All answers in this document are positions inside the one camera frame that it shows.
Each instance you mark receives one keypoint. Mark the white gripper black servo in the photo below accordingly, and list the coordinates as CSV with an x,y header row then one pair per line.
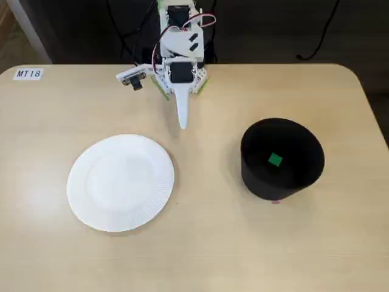
x,y
181,73

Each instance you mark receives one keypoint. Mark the green cube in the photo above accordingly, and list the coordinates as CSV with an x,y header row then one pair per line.
x,y
275,160

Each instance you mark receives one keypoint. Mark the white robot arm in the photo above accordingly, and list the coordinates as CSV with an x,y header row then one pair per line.
x,y
179,42

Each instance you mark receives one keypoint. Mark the black round pot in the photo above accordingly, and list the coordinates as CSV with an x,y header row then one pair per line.
x,y
304,158

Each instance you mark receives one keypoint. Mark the white paper plate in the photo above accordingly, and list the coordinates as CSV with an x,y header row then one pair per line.
x,y
100,194

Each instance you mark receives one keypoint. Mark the pink tape piece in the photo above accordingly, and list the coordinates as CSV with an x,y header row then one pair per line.
x,y
276,201

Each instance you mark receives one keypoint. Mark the white label MT18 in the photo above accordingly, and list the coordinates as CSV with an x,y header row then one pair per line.
x,y
28,74

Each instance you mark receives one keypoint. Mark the wrist camera on white mount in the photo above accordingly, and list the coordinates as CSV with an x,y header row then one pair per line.
x,y
132,74

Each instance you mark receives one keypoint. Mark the grey metal post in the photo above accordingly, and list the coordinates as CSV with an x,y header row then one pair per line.
x,y
32,33

